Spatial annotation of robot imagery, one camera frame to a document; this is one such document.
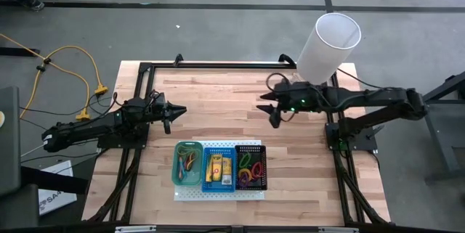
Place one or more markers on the blue plastic basket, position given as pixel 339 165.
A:
pixel 218 188

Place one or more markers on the red coil wristband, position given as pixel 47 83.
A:
pixel 253 170

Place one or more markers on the orange coil wristband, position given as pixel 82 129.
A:
pixel 244 171

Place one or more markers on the yellow crayon box red mark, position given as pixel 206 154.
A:
pixel 217 169

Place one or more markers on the green coil wristband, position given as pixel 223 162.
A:
pixel 240 160

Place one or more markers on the black plastic basket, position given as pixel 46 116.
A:
pixel 250 148

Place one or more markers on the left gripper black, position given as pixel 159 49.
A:
pixel 158 107

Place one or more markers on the grey laptop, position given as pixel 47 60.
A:
pixel 9 142

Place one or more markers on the black table clamp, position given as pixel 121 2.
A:
pixel 178 59
pixel 287 59

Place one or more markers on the white printed paper box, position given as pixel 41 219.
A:
pixel 58 196

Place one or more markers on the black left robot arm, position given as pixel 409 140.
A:
pixel 91 127

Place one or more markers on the white shade table lamp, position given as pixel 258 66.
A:
pixel 327 51

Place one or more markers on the green plastic tray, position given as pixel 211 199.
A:
pixel 192 179

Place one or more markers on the person's shoe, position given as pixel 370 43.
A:
pixel 34 4

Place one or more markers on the black aluminium table frame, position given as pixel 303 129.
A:
pixel 218 65

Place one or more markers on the white perforated metal shelf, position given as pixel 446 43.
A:
pixel 218 196

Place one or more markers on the purple coil wristband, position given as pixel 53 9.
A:
pixel 241 181

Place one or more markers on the orange rubber band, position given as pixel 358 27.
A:
pixel 189 166

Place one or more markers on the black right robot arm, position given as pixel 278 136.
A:
pixel 381 98

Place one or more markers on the blue rubber band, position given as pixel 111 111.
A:
pixel 180 173

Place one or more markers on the red rubber band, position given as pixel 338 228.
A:
pixel 191 160

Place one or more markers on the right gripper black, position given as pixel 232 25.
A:
pixel 298 97

